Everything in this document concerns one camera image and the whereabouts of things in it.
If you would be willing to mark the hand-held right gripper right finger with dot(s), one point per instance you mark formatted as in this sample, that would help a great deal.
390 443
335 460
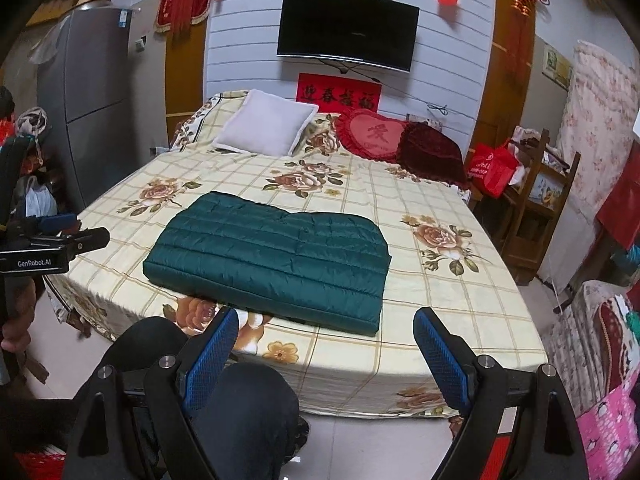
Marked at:
445 360

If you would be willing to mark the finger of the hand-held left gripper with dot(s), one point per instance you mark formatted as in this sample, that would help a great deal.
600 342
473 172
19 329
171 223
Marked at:
85 240
57 223

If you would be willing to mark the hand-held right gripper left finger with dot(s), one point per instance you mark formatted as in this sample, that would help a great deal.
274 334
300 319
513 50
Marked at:
210 360

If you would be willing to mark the green down jacket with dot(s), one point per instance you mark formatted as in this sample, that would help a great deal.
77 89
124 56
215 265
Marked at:
270 255

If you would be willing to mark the person's left hand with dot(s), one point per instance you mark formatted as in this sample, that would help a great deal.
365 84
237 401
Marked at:
15 322

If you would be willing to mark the colourful clutter pile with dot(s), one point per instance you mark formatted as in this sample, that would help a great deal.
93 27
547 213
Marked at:
37 195

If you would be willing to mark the floral checked bed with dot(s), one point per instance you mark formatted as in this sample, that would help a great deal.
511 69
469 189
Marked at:
400 310

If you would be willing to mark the person's black trousers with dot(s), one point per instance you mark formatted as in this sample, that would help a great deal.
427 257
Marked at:
260 410

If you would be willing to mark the grey refrigerator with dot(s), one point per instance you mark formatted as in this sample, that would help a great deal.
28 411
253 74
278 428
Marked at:
95 100

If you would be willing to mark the pink patterned blanket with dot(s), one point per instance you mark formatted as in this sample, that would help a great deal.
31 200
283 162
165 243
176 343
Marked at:
607 425

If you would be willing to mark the wooden chair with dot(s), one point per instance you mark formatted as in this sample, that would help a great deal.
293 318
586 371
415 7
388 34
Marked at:
545 200

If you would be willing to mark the red shopping bag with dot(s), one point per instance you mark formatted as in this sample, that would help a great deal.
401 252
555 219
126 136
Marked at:
492 167

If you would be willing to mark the dark red velvet pillow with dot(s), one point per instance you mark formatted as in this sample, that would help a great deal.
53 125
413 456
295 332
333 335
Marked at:
435 152

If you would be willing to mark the white pillow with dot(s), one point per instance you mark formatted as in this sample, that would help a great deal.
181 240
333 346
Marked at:
265 122

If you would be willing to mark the red cloth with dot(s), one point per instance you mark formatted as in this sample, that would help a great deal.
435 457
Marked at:
622 205

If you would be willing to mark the red heart pillow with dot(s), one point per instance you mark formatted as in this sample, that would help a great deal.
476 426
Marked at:
372 132

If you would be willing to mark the pink floral quilt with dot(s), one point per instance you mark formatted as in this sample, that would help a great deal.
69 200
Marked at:
595 135

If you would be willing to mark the red paper banner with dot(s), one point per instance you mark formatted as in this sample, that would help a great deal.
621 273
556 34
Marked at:
340 92

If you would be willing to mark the wall calendar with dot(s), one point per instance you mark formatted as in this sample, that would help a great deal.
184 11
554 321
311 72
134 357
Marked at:
557 62

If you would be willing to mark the black wall television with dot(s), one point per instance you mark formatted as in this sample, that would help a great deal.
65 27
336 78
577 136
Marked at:
347 27

